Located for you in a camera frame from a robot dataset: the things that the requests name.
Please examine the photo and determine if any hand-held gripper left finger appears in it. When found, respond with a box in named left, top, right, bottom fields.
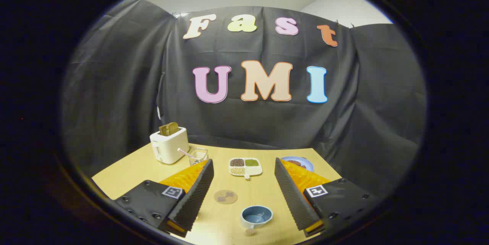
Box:
left=115, top=159, right=215, bottom=238

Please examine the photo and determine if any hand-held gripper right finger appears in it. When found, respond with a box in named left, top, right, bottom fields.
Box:
left=274, top=157, right=377, bottom=238

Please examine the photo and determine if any round brown coaster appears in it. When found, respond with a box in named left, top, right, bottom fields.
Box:
left=214, top=190, right=238, bottom=204

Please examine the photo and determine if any blue cup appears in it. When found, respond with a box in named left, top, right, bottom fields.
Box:
left=240, top=205, right=274, bottom=230

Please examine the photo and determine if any blue plate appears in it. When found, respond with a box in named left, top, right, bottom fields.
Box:
left=280, top=156, right=314, bottom=172

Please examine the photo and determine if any wooden table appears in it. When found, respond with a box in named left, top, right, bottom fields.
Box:
left=92, top=143, right=342, bottom=245

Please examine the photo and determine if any white divided snack tray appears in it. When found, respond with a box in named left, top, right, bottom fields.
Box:
left=228, top=157, right=263, bottom=180

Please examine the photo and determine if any white toaster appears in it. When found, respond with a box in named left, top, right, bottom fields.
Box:
left=149, top=127, right=190, bottom=165

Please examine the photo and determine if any brown toast slice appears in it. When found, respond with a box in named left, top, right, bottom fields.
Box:
left=159, top=122, right=180, bottom=136

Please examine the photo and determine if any black backdrop cloth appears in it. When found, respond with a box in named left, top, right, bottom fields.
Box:
left=61, top=0, right=427, bottom=200

